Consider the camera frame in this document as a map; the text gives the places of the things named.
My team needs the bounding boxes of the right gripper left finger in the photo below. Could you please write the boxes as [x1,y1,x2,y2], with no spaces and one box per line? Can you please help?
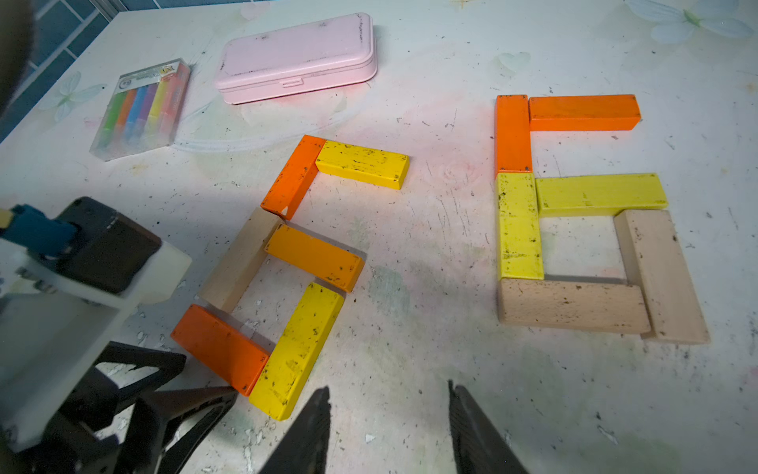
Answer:
[260,386,331,474]

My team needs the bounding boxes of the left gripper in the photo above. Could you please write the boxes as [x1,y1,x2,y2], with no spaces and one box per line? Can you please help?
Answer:
[1,342,237,473]

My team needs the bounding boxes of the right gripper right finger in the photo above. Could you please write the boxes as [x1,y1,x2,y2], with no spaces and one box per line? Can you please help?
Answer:
[448,380,527,474]

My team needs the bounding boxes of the yellow block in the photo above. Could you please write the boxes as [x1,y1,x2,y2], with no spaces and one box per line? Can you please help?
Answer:
[316,140,410,190]
[497,173,545,280]
[535,174,668,218]
[249,282,345,422]

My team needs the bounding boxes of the orange block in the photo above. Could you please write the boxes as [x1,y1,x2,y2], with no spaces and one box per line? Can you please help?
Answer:
[529,95,642,132]
[495,95,533,173]
[265,224,364,292]
[171,304,270,397]
[261,135,327,220]

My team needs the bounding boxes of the natural wood block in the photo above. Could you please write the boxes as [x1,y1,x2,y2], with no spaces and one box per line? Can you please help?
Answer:
[197,209,283,313]
[614,209,711,345]
[497,278,651,335]

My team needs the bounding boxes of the coloured marker box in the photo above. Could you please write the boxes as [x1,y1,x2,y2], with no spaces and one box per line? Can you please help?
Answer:
[90,59,191,162]

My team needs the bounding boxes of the pink pencil case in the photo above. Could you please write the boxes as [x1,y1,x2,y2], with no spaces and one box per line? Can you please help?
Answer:
[213,13,378,105]

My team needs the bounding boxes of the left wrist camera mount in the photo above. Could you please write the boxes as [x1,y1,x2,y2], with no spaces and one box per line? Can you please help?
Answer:
[1,197,191,452]

